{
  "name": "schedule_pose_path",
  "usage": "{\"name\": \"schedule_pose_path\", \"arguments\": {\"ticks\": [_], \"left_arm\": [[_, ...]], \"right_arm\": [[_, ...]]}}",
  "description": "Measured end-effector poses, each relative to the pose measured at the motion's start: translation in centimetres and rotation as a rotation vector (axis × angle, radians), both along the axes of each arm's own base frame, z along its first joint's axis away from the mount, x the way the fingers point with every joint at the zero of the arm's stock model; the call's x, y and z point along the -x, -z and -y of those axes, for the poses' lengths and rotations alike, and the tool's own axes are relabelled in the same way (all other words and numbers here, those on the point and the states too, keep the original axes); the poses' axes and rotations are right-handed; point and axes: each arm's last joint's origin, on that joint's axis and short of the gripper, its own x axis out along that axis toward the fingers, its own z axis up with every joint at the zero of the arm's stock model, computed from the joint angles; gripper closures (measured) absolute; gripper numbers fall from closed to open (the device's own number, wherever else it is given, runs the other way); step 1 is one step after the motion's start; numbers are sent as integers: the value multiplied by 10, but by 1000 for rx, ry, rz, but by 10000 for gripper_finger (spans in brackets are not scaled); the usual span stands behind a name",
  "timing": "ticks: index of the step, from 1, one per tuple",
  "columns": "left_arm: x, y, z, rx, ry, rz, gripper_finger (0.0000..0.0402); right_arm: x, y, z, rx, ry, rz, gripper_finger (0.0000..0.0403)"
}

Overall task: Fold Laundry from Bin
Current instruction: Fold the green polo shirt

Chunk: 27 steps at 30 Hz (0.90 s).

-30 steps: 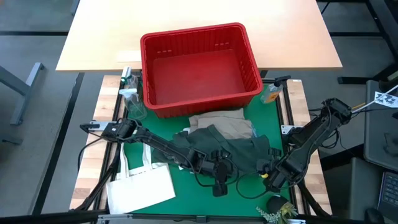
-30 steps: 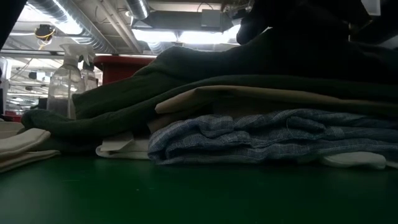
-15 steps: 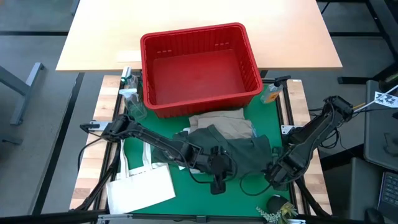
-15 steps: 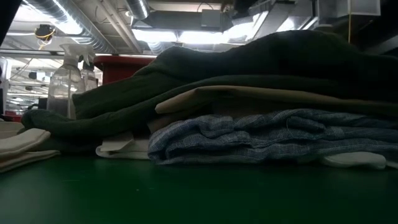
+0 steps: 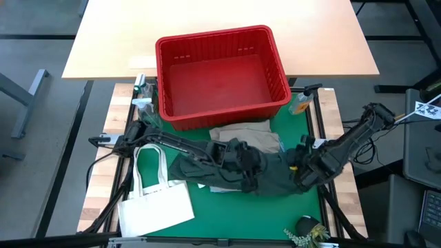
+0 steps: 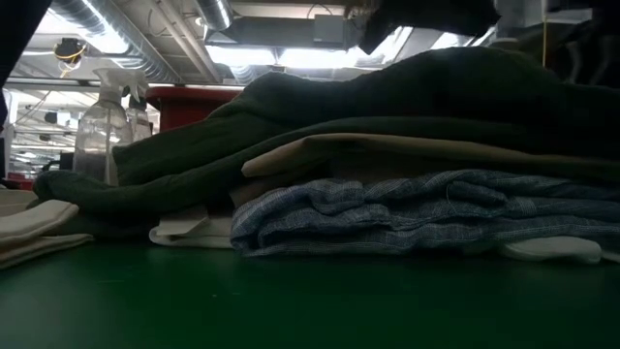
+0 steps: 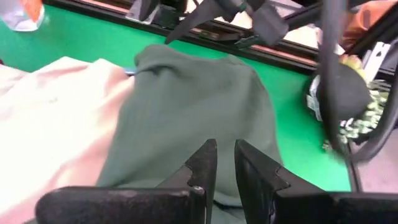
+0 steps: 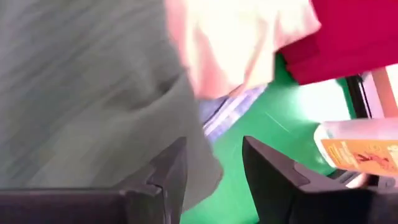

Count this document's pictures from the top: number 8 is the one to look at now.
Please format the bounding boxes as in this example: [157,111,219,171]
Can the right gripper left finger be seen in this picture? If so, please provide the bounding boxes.
[0,136,188,224]

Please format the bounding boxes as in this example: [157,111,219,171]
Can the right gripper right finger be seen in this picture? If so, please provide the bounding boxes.
[242,136,398,224]

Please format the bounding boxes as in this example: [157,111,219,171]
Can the dark green garment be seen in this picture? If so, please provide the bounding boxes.
[0,0,224,212]

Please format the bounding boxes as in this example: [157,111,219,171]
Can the light blue garment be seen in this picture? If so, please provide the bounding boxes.
[198,84,268,143]

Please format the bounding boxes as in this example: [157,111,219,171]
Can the beige garment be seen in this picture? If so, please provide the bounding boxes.
[164,0,322,100]

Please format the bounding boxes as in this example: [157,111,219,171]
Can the red plastic laundry bin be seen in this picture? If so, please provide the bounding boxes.
[278,0,398,86]

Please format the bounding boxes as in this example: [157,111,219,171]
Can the green table mat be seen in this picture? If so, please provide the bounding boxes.
[180,54,357,224]

